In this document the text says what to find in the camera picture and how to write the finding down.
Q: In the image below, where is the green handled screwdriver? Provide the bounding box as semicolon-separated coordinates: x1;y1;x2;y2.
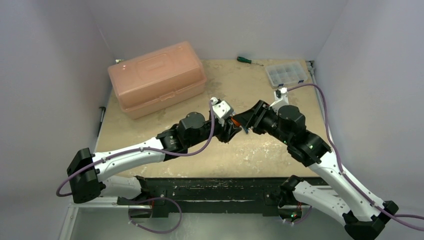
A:
236;56;264;67

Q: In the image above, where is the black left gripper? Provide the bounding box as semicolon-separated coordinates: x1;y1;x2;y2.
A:
186;115;240;148

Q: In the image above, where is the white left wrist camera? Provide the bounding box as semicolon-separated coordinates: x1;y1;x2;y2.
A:
210;97;234;127

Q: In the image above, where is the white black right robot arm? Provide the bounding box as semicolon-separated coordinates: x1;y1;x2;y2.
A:
233;100;399;240

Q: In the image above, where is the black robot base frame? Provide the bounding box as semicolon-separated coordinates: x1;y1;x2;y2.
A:
117;177;308;220

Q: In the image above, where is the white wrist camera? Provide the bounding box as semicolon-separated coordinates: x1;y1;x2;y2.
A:
210;97;234;127
270;87;289;113

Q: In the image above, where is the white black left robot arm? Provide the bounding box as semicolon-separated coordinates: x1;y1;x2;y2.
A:
66;112;243;204

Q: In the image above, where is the pink translucent plastic toolbox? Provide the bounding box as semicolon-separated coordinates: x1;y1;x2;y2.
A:
107;41;207;119

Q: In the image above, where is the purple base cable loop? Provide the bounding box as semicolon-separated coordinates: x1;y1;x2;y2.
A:
127;194;184;234

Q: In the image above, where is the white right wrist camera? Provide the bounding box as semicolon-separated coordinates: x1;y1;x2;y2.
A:
270;87;289;113

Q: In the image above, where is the clear plastic organizer box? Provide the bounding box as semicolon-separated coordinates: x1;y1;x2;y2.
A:
265;61;309;88

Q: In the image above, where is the orange black padlock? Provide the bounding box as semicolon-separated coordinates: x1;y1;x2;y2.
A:
231;118;242;127

